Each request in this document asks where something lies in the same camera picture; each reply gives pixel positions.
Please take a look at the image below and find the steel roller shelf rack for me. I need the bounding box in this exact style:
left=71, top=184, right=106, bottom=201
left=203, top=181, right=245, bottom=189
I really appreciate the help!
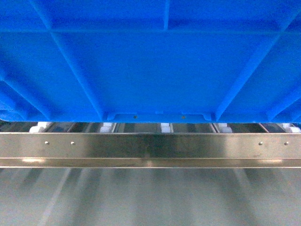
left=0, top=121, right=301, bottom=168

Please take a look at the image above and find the large blue plastic crate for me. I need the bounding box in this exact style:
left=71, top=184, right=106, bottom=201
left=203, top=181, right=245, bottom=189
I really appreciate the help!
left=0, top=0, right=301, bottom=123

